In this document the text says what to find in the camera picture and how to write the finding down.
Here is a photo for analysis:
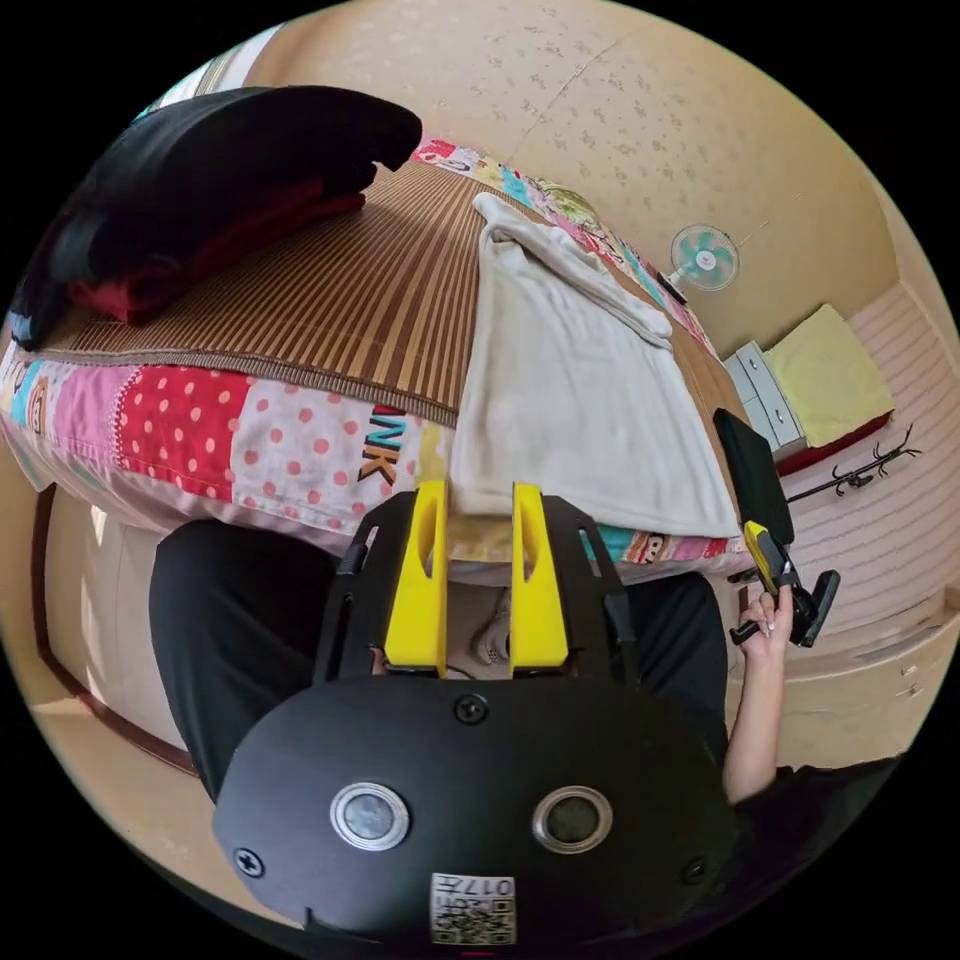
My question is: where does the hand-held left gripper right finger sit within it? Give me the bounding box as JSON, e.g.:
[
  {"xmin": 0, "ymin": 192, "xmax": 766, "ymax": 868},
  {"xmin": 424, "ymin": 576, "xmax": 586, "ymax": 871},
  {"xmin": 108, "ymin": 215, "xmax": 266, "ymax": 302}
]
[{"xmin": 511, "ymin": 482, "xmax": 570, "ymax": 673}]

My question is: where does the pile of clothes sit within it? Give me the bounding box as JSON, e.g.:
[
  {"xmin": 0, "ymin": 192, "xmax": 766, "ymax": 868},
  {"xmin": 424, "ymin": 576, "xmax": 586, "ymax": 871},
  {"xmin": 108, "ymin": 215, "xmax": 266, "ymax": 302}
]
[{"xmin": 5, "ymin": 85, "xmax": 424, "ymax": 352}]

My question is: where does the black coat rack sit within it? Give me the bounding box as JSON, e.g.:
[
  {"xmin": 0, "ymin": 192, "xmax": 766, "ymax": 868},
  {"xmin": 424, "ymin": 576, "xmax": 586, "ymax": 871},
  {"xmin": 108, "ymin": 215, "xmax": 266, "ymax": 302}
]
[{"xmin": 783, "ymin": 422, "xmax": 924, "ymax": 505}]

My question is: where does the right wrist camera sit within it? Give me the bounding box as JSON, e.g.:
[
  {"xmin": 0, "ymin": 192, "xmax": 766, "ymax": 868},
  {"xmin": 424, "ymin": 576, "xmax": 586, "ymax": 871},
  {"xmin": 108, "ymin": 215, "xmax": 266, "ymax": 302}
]
[{"xmin": 811, "ymin": 568, "xmax": 843, "ymax": 648}]

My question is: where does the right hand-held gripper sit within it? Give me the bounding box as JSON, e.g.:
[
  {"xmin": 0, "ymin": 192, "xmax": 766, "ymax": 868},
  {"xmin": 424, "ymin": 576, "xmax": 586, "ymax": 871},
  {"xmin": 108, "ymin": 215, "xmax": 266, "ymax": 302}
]
[{"xmin": 728, "ymin": 519, "xmax": 823, "ymax": 651}]

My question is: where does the person's right hand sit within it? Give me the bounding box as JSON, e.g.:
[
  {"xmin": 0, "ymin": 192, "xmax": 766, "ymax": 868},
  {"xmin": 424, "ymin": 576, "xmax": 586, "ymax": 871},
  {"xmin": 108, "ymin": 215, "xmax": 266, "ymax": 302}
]
[{"xmin": 737, "ymin": 586, "xmax": 795, "ymax": 664}]

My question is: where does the person's right forearm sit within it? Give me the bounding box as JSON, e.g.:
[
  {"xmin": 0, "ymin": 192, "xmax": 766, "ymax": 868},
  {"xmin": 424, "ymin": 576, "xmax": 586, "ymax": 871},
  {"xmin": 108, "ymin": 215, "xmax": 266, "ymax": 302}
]
[{"xmin": 721, "ymin": 649, "xmax": 790, "ymax": 805}]

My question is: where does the beige long sleeve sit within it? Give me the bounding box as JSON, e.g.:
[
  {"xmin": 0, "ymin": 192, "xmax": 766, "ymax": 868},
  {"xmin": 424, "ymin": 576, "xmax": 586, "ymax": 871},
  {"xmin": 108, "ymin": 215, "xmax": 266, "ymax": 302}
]
[{"xmin": 448, "ymin": 191, "xmax": 742, "ymax": 539}]

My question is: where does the bed with mat and quilt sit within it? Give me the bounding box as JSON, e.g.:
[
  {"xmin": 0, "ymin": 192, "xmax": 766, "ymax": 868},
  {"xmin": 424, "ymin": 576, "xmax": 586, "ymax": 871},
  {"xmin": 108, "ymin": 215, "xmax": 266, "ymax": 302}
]
[{"xmin": 0, "ymin": 133, "xmax": 760, "ymax": 588}]

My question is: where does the teal and white fan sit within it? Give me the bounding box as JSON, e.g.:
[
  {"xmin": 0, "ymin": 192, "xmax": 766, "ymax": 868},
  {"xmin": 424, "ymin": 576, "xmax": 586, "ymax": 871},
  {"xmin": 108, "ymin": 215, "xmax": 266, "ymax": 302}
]
[{"xmin": 658, "ymin": 223, "xmax": 741, "ymax": 306}]

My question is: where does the white cupboard with yellow cloth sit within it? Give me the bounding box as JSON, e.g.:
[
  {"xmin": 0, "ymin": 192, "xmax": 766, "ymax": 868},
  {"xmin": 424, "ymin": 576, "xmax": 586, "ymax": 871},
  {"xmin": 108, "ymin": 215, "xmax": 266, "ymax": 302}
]
[{"xmin": 722, "ymin": 302, "xmax": 898, "ymax": 478}]

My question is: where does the black flat panel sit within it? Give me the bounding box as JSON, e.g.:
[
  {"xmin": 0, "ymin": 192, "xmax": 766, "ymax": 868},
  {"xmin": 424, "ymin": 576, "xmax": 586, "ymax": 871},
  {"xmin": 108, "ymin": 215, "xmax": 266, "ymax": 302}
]
[{"xmin": 710, "ymin": 407, "xmax": 796, "ymax": 547}]

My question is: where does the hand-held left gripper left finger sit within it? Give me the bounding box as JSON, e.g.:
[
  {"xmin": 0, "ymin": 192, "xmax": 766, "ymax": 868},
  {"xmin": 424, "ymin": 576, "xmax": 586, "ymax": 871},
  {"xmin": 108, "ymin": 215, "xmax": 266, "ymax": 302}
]
[{"xmin": 383, "ymin": 479, "xmax": 450, "ymax": 674}]

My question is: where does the person's body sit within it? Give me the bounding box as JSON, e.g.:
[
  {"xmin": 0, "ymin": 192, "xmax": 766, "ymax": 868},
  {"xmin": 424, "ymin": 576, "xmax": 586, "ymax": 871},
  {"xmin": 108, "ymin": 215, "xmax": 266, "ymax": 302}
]
[{"xmin": 148, "ymin": 517, "xmax": 905, "ymax": 830}]

